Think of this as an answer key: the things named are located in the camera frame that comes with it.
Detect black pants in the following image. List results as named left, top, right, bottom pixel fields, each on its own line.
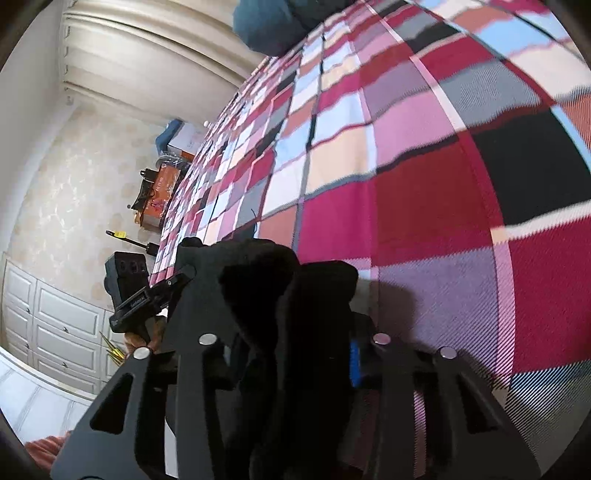
left=164, top=237, right=367, bottom=479

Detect person's left hand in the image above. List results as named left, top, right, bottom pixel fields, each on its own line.
left=123, top=315, right=170, bottom=355

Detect black stick with yellow tag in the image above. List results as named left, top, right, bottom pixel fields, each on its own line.
left=105, top=230, right=159, bottom=257

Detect white drawer cabinet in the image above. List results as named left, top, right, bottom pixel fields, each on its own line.
left=1, top=253, right=123, bottom=395

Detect white box with blue cloth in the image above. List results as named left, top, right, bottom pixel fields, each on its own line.
left=155, top=119, right=205, bottom=162

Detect beige curtain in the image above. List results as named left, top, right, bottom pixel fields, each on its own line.
left=60, top=0, right=263, bottom=125

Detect plaid pink red bedspread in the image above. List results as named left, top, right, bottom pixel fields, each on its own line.
left=152, top=1, right=590, bottom=471

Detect dark teal pillow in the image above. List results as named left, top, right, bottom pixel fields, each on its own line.
left=232, top=0, right=353, bottom=57

